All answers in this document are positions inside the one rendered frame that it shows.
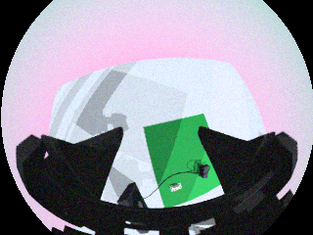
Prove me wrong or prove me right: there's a black plug with cable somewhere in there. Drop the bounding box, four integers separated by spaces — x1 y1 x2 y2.
145 164 210 199

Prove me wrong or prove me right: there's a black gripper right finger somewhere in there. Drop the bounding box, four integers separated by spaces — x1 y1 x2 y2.
199 126 275 193

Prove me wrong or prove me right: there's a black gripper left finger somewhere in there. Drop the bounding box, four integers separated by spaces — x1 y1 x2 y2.
40 126 124 200

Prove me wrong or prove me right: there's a green circuit board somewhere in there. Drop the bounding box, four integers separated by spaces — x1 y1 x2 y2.
144 114 220 208

